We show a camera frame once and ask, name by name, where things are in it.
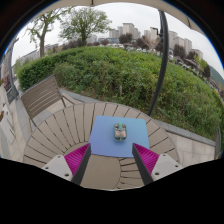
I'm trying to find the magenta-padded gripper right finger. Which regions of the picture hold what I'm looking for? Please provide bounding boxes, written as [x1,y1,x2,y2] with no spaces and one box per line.
[131,143,184,186]

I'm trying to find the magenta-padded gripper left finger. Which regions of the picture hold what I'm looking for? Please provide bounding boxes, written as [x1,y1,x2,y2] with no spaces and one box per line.
[41,143,92,186]

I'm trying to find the transparent computer mouse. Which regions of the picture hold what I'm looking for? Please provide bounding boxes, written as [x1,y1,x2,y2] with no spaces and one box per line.
[113,122,128,142]

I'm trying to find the blue mouse pad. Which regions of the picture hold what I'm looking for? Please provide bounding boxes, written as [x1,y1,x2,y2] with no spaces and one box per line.
[88,115,151,159]

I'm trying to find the brown slatted outdoor chair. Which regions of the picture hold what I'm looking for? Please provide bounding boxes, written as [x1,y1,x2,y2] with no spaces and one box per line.
[20,74,76,130]

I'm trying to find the green hedge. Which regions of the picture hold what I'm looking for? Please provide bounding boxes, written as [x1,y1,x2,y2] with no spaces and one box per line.
[16,45,224,141]

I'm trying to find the black curved umbrella pole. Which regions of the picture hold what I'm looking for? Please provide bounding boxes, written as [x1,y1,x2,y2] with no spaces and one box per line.
[147,9,170,117]

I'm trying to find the tall thin-crowned tree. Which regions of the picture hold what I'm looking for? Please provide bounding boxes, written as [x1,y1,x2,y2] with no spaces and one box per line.
[26,8,72,58]

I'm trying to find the distant high-rise buildings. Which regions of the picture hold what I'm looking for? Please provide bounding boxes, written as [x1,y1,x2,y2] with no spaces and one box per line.
[108,22,205,61]

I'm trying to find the round leafy tree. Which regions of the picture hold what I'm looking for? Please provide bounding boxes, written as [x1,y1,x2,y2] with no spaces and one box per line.
[59,7,113,47]

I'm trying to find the beige patio umbrella canopy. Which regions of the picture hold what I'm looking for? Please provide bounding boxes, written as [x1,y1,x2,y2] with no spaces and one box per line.
[46,0,206,36]

